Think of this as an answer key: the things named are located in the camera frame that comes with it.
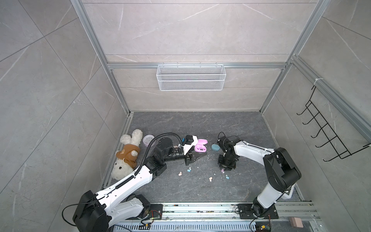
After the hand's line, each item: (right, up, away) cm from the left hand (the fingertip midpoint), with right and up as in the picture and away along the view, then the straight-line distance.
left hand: (204, 147), depth 65 cm
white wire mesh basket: (-6, +44, +36) cm, 57 cm away
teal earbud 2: (-7, -18, +23) cm, 30 cm away
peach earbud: (+6, -22, +19) cm, 30 cm away
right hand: (+13, -17, +25) cm, 33 cm away
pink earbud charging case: (-2, 0, -2) cm, 3 cm away
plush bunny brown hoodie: (-44, -9, +18) cm, 48 cm away
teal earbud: (+16, -22, +20) cm, 33 cm away
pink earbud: (+14, -18, +22) cm, 32 cm away
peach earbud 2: (-12, -20, +21) cm, 31 cm away
